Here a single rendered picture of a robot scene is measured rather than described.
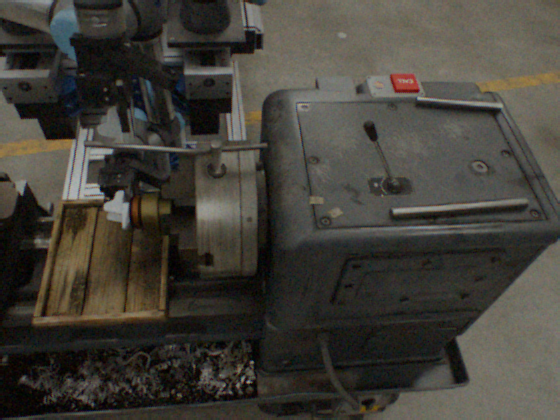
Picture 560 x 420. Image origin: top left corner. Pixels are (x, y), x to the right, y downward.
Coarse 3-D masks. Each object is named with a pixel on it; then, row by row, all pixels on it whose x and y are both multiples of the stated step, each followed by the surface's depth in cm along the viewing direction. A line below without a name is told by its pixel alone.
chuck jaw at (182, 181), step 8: (184, 160) 107; (192, 160) 107; (184, 168) 108; (192, 168) 108; (176, 176) 108; (184, 176) 108; (192, 176) 108; (168, 184) 109; (176, 184) 108; (184, 184) 109; (192, 184) 109; (168, 192) 109; (176, 192) 109; (184, 192) 109; (192, 192) 109
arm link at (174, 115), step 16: (144, 0) 106; (144, 16) 106; (160, 16) 114; (144, 32) 111; (160, 32) 115; (144, 48) 116; (160, 48) 119; (144, 80) 123; (144, 96) 128; (160, 96) 128; (160, 112) 131; (176, 112) 140; (160, 128) 136; (176, 128) 139
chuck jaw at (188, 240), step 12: (168, 216) 107; (180, 216) 108; (192, 216) 108; (168, 228) 107; (180, 228) 105; (192, 228) 105; (180, 240) 102; (192, 240) 103; (180, 252) 102; (192, 252) 102; (204, 252) 100; (204, 264) 103
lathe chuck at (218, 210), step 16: (208, 144) 105; (224, 144) 106; (208, 160) 100; (224, 160) 101; (208, 176) 98; (224, 176) 99; (208, 192) 97; (224, 192) 98; (208, 208) 97; (224, 208) 97; (240, 208) 98; (208, 224) 97; (224, 224) 98; (240, 224) 98; (208, 240) 98; (224, 240) 99; (240, 240) 99; (224, 256) 101; (240, 256) 101; (208, 272) 105; (224, 272) 106; (240, 272) 107
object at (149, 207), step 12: (156, 192) 109; (132, 204) 108; (144, 204) 107; (156, 204) 107; (168, 204) 109; (132, 216) 107; (144, 216) 107; (156, 216) 107; (144, 228) 109; (156, 228) 110
